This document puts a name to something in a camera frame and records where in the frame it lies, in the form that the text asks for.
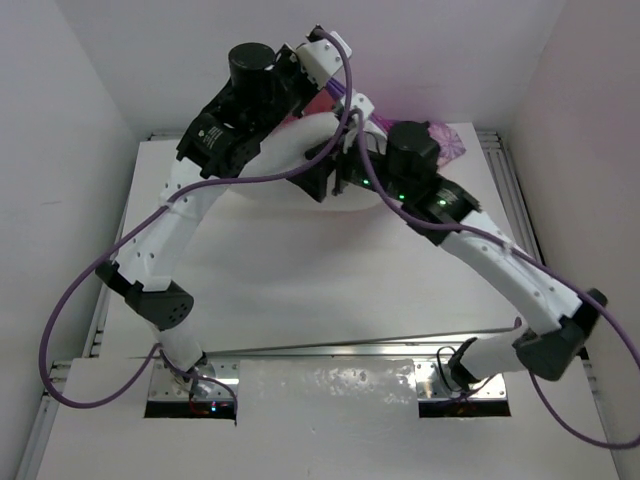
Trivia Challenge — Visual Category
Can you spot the pink printed pillowcase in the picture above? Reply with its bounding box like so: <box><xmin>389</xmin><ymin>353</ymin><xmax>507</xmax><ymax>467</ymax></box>
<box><xmin>302</xmin><ymin>79</ymin><xmax>467</xmax><ymax>167</ymax></box>

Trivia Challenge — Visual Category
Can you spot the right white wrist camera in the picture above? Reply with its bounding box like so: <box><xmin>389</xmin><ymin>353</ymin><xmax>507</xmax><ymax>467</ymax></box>
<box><xmin>342</xmin><ymin>92</ymin><xmax>376</xmax><ymax>151</ymax></box>

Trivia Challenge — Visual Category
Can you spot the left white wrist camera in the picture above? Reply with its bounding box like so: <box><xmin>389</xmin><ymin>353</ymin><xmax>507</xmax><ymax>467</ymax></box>
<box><xmin>294</xmin><ymin>26</ymin><xmax>352</xmax><ymax>89</ymax></box>

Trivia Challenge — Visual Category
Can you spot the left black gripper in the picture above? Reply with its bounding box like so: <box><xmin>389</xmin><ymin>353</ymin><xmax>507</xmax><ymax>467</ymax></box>
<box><xmin>247</xmin><ymin>42</ymin><xmax>320</xmax><ymax>141</ymax></box>

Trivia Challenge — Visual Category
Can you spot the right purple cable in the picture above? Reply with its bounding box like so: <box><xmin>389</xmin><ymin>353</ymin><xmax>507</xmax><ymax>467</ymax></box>
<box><xmin>349</xmin><ymin>109</ymin><xmax>640</xmax><ymax>449</ymax></box>

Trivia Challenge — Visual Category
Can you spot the purple cable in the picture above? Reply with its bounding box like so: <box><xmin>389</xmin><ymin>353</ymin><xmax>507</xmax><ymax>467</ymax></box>
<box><xmin>349</xmin><ymin>109</ymin><xmax>640</xmax><ymax>449</ymax></box>
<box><xmin>38</xmin><ymin>28</ymin><xmax>364</xmax><ymax>416</ymax></box>

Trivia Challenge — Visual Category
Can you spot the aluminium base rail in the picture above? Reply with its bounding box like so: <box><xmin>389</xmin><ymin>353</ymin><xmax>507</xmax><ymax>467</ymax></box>
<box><xmin>146</xmin><ymin>336</ymin><xmax>509</xmax><ymax>419</ymax></box>

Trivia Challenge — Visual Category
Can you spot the white pillow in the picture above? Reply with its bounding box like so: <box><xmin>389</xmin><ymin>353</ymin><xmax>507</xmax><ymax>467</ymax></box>
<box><xmin>229</xmin><ymin>112</ymin><xmax>381</xmax><ymax>212</ymax></box>

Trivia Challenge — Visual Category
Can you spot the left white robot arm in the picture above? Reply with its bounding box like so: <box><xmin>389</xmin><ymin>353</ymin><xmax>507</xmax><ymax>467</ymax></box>
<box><xmin>95</xmin><ymin>35</ymin><xmax>351</xmax><ymax>372</ymax></box>

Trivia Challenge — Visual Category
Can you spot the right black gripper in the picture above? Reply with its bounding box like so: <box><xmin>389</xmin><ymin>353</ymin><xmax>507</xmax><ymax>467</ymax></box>
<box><xmin>288</xmin><ymin>121</ymin><xmax>413</xmax><ymax>201</ymax></box>

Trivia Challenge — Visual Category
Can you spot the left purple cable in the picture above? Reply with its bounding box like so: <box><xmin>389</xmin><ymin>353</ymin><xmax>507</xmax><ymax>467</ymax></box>
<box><xmin>38</xmin><ymin>28</ymin><xmax>364</xmax><ymax>416</ymax></box>

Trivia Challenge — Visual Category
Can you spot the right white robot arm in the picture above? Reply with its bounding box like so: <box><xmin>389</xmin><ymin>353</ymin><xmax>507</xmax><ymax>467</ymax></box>
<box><xmin>291</xmin><ymin>121</ymin><xmax>607</xmax><ymax>390</ymax></box>

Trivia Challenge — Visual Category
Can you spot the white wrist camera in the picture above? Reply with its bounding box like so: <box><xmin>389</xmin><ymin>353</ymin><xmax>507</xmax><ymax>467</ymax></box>
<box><xmin>342</xmin><ymin>92</ymin><xmax>376</xmax><ymax>151</ymax></box>
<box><xmin>294</xmin><ymin>26</ymin><xmax>352</xmax><ymax>89</ymax></box>

